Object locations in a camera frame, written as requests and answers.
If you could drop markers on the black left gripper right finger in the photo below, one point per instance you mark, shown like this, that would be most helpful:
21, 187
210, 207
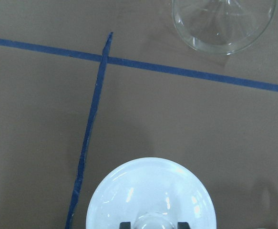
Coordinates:
183, 225

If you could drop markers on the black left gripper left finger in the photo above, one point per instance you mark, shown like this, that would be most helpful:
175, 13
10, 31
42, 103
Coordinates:
125, 225

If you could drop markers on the white ceramic lid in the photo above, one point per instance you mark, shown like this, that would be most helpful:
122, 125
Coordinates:
151, 193

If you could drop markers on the clear glass funnel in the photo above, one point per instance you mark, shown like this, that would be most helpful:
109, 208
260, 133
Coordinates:
221, 26

